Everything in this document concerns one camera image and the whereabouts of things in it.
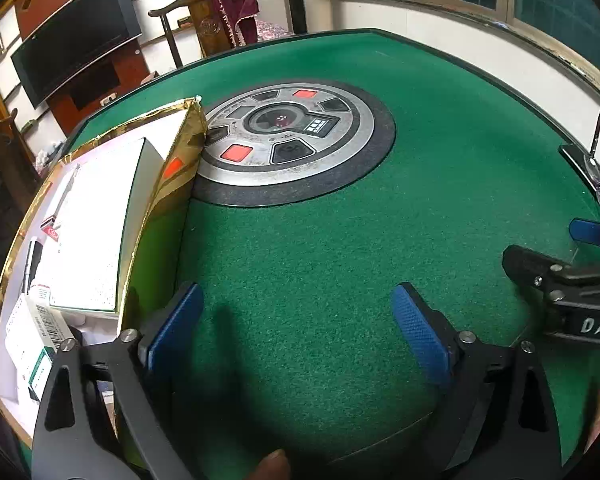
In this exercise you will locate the gold-edged white cardboard box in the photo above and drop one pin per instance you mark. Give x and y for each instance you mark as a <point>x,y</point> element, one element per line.
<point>180,160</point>

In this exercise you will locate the large white box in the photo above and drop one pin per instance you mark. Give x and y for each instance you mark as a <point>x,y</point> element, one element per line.
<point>100,220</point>

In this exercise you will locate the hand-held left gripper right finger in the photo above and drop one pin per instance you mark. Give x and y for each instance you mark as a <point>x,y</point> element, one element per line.
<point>420,330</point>

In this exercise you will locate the round mahjong table control panel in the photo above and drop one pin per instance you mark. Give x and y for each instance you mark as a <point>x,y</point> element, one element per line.
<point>300,125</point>

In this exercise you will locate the silver pen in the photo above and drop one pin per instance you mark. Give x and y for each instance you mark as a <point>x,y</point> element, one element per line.
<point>65,195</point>

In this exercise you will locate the white barcoded medicine box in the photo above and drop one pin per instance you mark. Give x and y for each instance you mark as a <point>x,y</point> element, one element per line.
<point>32,340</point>

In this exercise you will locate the person's left hand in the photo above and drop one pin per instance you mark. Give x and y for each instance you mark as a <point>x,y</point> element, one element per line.
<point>275,467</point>

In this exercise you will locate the brown wooden wall panel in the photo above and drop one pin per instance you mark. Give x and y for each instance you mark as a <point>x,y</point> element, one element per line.
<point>125,80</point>

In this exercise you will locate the black flat television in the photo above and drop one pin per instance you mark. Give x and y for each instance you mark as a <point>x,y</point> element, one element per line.
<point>75,45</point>

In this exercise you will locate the red playing card box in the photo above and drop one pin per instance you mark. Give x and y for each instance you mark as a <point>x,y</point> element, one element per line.
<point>51,231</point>

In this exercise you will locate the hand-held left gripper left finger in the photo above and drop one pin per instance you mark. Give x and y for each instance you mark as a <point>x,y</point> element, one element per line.
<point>177,325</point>

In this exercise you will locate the maroon fringed cloth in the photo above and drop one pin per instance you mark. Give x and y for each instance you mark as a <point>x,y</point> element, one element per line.
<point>237,2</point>

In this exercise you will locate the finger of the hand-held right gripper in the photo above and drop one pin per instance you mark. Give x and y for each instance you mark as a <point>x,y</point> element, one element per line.
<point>587,231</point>
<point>530,260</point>

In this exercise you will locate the black marker with pink caps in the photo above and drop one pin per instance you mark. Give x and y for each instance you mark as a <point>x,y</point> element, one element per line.
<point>30,265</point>

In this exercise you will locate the dark wooden chair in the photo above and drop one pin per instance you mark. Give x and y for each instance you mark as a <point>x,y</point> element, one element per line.
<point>7,135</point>

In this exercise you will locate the pink floral cloth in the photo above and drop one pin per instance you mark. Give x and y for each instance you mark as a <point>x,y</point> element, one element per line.
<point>270,29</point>

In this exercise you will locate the wooden chair with carved back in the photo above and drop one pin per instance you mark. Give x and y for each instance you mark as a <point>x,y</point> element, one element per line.
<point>210,30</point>

